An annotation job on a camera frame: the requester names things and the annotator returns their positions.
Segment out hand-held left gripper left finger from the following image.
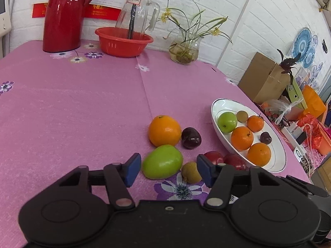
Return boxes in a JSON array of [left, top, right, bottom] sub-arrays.
[[59, 153, 142, 210]]

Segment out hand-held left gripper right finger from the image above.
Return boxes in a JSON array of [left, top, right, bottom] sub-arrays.
[[197, 154, 278, 207]]

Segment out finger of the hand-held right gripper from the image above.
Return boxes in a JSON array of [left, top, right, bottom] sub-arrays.
[[285, 175, 329, 198]]

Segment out red apple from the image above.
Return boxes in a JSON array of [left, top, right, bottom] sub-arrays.
[[204, 151, 225, 166], [224, 154, 247, 171]]

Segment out green mango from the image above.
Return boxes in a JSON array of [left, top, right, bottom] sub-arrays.
[[142, 145, 184, 180]]

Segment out white plate with dark rim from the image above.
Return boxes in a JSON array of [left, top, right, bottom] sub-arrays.
[[211, 98, 287, 173]]

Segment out large orange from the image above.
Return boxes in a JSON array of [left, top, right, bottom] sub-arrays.
[[148, 115, 182, 148]]

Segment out small green apple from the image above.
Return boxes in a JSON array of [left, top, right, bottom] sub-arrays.
[[217, 112, 238, 134]]

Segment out orange plastic basket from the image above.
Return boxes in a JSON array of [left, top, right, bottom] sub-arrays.
[[318, 123, 331, 157]]

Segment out white power strip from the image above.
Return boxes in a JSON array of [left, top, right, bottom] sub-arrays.
[[282, 124, 307, 145]]

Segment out red plastic bag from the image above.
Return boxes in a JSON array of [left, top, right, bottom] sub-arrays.
[[297, 114, 324, 148]]

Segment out pink floral tablecloth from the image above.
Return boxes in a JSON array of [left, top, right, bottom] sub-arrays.
[[0, 40, 311, 248]]

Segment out clear plastic bag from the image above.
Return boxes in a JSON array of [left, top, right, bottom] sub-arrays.
[[261, 99, 304, 124]]

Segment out orange plastic container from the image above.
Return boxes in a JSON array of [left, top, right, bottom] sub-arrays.
[[301, 85, 327, 118]]

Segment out green folder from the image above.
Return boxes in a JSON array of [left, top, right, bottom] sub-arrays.
[[286, 79, 308, 110]]

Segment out cardboard box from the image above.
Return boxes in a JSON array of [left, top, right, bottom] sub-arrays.
[[238, 52, 294, 104]]

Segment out red plastic basin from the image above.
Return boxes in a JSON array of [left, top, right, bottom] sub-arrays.
[[95, 27, 154, 58]]

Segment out purple leaf plant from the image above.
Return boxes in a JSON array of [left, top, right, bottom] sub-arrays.
[[277, 49, 302, 86]]

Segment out dark stirring stick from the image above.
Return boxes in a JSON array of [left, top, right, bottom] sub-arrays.
[[127, 0, 139, 40]]

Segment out glass pitcher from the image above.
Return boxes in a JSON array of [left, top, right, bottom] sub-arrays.
[[114, 0, 161, 40]]

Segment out glass vase with plant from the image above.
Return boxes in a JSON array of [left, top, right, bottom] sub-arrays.
[[151, 0, 233, 57]]

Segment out red thermos jug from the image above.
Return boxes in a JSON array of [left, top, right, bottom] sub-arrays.
[[43, 0, 102, 53]]

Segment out small blue patterned wall plate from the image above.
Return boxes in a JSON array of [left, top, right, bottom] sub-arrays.
[[303, 47, 316, 69]]

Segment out large blue patterned wall plate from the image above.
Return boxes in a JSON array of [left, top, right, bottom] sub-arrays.
[[292, 27, 312, 62]]

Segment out white wall pipe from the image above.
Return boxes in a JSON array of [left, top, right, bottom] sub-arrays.
[[215, 0, 259, 68]]

